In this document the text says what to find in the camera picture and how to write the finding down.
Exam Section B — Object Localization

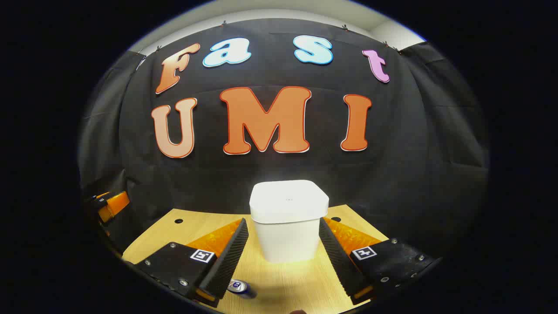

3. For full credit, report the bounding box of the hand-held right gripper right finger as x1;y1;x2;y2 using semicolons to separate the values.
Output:
319;217;443;307

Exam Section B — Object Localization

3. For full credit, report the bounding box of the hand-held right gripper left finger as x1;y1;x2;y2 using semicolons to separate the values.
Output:
134;218;249;308

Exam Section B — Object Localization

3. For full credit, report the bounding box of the blue pop can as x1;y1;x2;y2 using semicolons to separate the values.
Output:
227;279;258;300

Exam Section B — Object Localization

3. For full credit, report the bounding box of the white desktop garbage bin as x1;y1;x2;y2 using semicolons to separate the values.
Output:
249;180;330;263

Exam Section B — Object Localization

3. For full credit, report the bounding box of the wooden desktop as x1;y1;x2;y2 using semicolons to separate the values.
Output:
122;204;391;314

